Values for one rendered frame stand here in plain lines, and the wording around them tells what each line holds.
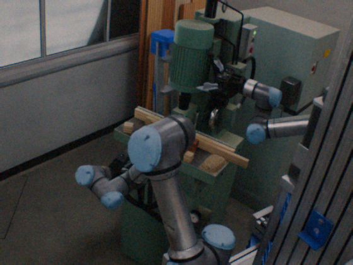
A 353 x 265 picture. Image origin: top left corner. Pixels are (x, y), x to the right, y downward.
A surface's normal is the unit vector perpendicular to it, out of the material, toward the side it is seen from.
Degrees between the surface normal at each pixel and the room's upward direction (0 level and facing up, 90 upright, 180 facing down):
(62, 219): 0
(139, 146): 83
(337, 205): 90
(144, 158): 83
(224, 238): 8
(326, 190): 90
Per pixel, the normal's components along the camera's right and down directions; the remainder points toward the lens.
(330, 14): -0.65, 0.32
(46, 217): 0.12, -0.85
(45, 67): 0.75, 0.42
